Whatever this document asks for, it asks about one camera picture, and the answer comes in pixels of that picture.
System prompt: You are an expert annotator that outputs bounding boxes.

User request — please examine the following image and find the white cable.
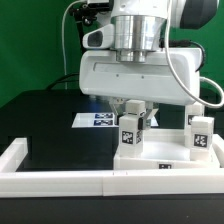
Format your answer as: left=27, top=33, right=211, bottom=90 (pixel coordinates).
left=61, top=0, right=224, bottom=109

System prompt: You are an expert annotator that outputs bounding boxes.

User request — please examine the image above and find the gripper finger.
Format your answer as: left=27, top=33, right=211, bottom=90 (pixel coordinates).
left=138, top=102, right=159, bottom=130
left=109, top=99, right=125, bottom=124

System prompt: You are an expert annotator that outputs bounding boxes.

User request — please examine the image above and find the white U-shaped fence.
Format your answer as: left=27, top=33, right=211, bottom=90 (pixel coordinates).
left=0, top=138, right=224, bottom=198

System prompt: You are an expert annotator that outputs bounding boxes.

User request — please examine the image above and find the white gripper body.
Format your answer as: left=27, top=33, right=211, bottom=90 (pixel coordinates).
left=79, top=23, right=202, bottom=105

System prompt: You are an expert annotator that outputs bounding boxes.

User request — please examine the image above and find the white square tabletop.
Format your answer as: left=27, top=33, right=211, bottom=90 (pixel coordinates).
left=113, top=129, right=220, bottom=170

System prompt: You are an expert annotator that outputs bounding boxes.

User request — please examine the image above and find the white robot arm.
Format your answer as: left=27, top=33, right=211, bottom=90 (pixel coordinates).
left=79, top=0, right=219, bottom=123

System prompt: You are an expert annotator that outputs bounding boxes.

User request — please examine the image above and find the black cable bundle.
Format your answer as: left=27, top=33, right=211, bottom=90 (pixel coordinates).
left=45, top=73, right=81, bottom=91

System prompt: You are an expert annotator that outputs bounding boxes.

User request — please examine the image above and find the white marker plate with tags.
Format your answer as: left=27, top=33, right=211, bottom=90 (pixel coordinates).
left=72, top=111, right=159, bottom=129

